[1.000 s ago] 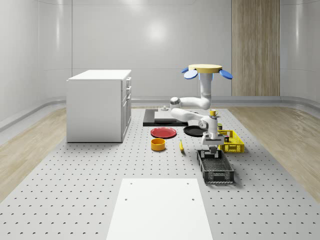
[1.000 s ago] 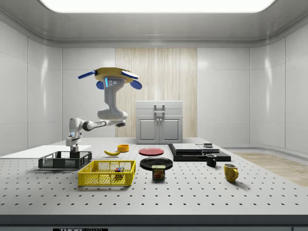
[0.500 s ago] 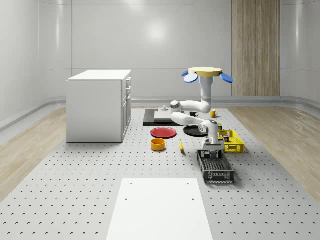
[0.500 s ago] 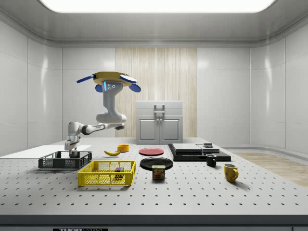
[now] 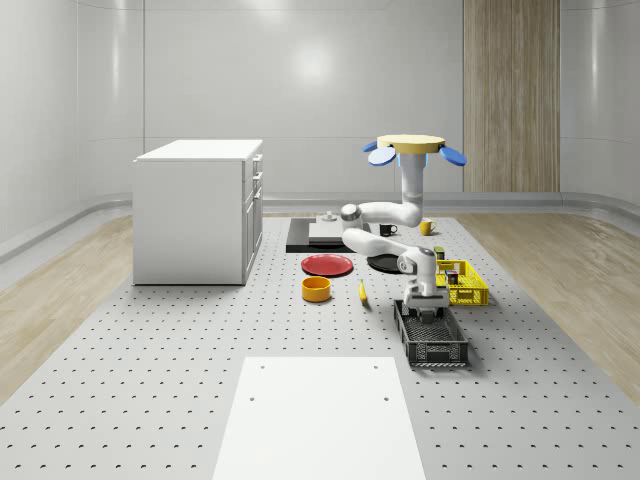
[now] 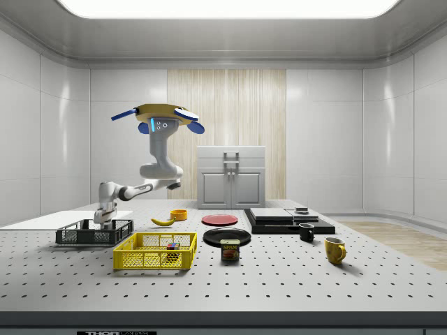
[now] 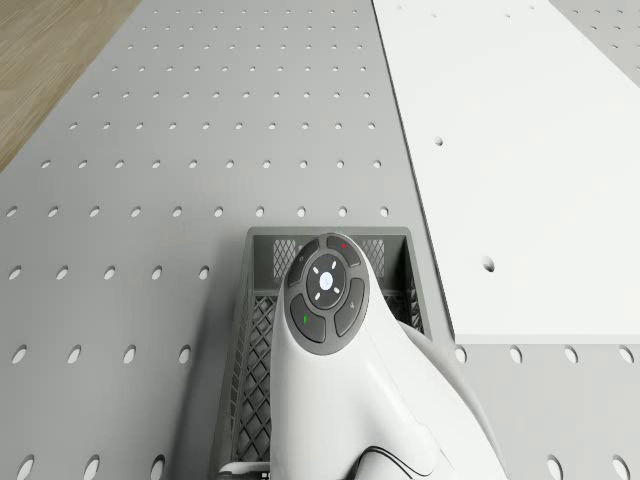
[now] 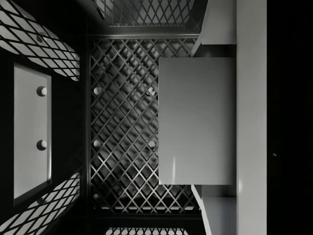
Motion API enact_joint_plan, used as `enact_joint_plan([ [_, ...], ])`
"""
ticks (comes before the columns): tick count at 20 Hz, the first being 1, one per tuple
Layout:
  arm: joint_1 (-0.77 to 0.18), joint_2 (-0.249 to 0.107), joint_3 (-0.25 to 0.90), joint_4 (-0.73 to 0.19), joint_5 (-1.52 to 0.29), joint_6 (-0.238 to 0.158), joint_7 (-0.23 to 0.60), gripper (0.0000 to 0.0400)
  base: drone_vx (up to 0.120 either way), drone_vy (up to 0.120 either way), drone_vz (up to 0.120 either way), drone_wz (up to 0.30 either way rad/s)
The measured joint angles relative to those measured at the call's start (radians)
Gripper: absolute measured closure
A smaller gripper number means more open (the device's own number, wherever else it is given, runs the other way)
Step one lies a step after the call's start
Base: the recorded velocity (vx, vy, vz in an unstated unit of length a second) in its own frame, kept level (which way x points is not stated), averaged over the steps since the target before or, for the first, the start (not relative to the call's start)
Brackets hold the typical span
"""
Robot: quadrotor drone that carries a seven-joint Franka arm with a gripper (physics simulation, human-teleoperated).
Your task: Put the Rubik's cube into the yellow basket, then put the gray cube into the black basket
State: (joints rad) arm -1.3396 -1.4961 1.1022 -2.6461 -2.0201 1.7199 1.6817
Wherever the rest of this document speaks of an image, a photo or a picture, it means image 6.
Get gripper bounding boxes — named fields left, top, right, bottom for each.
left=93, top=204, right=117, bottom=230

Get dark grey basket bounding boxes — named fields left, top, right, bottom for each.
left=54, top=218, right=135, bottom=246

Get banana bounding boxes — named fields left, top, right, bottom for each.
left=150, top=216, right=177, bottom=228

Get yellow basket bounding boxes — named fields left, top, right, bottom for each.
left=112, top=232, right=198, bottom=271

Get red plate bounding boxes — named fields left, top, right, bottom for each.
left=200, top=214, right=239, bottom=226

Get black plate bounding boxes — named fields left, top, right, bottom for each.
left=202, top=227, right=253, bottom=246

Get flat-sided can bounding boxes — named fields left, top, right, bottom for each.
left=219, top=239, right=242, bottom=262

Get white cabinet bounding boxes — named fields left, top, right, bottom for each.
left=196, top=145, right=267, bottom=210

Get black stove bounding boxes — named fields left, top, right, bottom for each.
left=242, top=206, right=337, bottom=235

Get black mug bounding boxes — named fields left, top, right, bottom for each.
left=298, top=223, right=316, bottom=243

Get yellow mug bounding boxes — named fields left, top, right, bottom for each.
left=323, top=237, right=348, bottom=265

